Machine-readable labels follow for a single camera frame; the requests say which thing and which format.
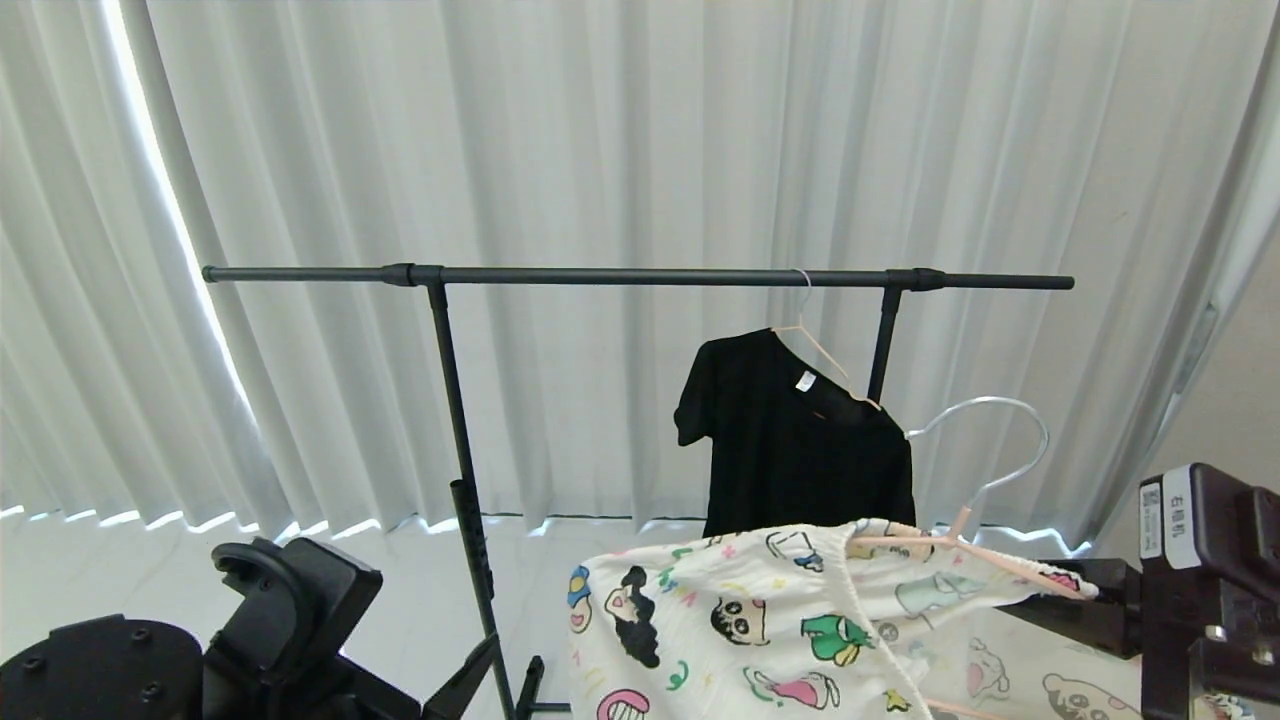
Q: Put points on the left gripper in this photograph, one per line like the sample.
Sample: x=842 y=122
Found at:
x=385 y=700

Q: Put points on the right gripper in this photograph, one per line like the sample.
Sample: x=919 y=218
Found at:
x=1118 y=610

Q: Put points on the pink clothes hanger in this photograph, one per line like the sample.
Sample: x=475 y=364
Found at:
x=1000 y=558
x=825 y=360

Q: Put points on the cream printed garment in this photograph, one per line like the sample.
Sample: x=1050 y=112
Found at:
x=760 y=620

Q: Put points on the black garment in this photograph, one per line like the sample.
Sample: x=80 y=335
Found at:
x=790 y=460

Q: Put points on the black clothes rack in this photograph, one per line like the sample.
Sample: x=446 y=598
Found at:
x=650 y=277

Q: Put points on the white curtain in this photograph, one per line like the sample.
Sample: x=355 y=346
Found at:
x=600 y=130

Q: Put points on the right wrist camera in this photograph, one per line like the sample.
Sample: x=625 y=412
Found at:
x=1230 y=600

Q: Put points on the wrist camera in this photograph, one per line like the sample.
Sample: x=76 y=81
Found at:
x=1230 y=600
x=335 y=610

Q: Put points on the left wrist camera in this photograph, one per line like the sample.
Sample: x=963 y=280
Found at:
x=335 y=610

